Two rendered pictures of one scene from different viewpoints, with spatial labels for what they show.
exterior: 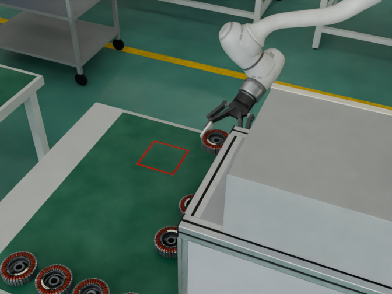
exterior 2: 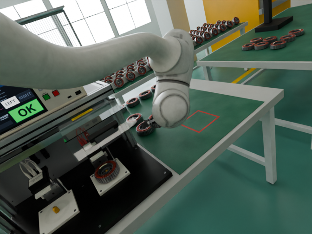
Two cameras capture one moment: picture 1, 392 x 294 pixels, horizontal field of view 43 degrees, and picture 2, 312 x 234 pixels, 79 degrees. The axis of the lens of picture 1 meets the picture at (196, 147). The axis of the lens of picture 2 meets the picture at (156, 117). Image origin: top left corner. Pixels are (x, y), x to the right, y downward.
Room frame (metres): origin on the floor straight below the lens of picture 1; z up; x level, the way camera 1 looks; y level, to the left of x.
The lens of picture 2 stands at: (1.92, -0.64, 1.33)
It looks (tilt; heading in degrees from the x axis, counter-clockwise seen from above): 28 degrees down; 134
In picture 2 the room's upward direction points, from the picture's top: 21 degrees counter-clockwise
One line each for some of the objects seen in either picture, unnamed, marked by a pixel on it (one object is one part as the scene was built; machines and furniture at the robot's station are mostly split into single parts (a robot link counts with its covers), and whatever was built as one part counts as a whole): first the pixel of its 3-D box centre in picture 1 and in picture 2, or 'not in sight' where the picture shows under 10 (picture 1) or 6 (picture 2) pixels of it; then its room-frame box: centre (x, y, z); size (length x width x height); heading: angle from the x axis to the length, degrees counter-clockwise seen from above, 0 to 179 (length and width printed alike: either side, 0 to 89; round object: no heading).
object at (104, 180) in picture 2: not in sight; (107, 171); (1.24, -0.36, 0.80); 0.11 x 0.11 x 0.04
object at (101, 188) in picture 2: not in sight; (109, 175); (1.24, -0.36, 0.78); 0.15 x 0.15 x 0.01; 69
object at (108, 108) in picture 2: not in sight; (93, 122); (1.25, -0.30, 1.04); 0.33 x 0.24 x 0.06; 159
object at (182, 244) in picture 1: (200, 238); not in sight; (0.94, -0.02, 0.91); 0.28 x 0.03 x 0.32; 159
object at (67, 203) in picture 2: not in sight; (58, 211); (1.15, -0.58, 0.78); 0.15 x 0.15 x 0.01; 69
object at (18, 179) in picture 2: not in sight; (59, 146); (0.95, -0.38, 0.92); 0.66 x 0.01 x 0.30; 69
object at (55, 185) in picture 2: not in sight; (51, 189); (1.01, -0.53, 0.80); 0.07 x 0.05 x 0.06; 69
